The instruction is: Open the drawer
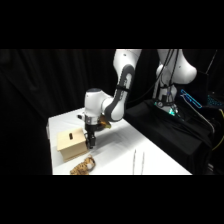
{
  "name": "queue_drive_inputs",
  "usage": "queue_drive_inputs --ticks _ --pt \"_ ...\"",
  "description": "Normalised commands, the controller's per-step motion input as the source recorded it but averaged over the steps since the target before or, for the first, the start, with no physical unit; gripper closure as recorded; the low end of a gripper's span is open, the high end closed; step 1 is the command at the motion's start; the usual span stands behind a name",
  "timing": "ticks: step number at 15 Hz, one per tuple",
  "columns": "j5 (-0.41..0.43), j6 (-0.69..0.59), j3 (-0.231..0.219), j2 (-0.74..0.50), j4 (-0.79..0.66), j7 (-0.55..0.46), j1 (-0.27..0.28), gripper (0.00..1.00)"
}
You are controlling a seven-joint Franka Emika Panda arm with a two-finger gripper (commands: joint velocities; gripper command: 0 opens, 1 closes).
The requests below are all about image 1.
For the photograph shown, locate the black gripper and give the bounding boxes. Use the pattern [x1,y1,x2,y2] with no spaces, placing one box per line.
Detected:
[83,122,102,149]

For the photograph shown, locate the black metal drawer handle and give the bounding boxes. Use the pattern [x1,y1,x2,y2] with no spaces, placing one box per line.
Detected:
[83,131,90,148]

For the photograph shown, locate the light wooden drawer box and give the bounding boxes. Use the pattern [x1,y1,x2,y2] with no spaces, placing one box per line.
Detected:
[55,125,90,163]

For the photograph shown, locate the yellow-brown wrist mounted part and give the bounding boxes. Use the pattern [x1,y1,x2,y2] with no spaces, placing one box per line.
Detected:
[99,116,113,130]

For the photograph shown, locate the spotted plush toy animal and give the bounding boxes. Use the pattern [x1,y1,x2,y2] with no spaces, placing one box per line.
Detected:
[69,154,98,176]

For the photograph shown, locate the metal tongs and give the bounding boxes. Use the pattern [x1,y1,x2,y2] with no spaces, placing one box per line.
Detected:
[131,148,146,176]

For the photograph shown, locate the black curtain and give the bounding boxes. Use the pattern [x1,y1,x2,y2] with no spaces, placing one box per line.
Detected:
[0,49,224,176]

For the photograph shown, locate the black cloth covered stand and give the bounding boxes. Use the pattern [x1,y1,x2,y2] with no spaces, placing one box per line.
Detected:
[123,98,215,176]

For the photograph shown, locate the blue lit device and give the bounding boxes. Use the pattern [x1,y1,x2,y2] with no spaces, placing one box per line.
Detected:
[180,88,204,110]

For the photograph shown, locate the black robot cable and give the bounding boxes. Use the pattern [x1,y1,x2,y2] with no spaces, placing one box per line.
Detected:
[126,49,179,105]

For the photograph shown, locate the yellow cable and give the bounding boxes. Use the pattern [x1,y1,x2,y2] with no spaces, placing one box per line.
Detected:
[211,108,224,152]

